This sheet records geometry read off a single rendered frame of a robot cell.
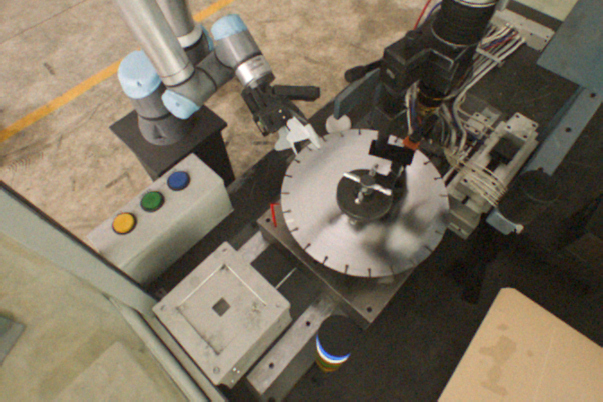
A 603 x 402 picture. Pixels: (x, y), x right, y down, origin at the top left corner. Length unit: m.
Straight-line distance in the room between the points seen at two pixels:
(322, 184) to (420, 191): 0.20
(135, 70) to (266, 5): 1.94
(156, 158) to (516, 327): 0.97
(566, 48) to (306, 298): 0.66
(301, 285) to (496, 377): 0.43
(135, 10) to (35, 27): 2.45
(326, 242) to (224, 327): 0.24
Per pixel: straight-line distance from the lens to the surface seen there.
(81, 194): 2.15
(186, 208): 0.84
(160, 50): 0.85
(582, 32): 0.64
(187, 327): 0.75
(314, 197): 0.75
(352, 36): 2.62
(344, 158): 0.81
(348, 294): 0.79
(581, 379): 1.02
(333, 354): 0.46
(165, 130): 1.11
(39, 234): 0.53
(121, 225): 0.86
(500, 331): 0.96
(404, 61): 0.56
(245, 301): 0.74
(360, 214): 0.73
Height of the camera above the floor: 1.61
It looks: 58 degrees down
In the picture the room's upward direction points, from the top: 2 degrees counter-clockwise
